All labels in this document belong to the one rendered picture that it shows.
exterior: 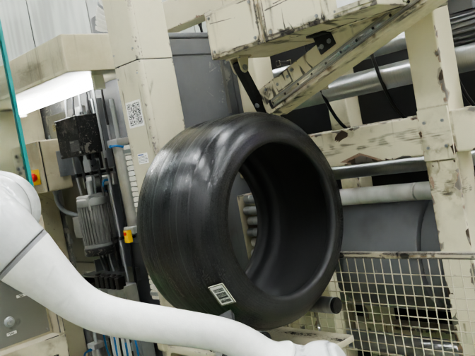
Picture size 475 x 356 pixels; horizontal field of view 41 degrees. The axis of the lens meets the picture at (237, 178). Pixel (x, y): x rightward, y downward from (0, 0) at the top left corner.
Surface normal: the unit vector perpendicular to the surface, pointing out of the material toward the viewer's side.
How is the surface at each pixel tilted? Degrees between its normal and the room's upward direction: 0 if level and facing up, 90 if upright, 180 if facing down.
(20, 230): 77
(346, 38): 90
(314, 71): 90
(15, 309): 90
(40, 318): 90
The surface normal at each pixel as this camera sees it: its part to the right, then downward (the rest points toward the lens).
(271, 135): 0.63, -0.26
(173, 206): -0.73, -0.16
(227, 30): -0.72, 0.17
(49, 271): 0.50, -0.11
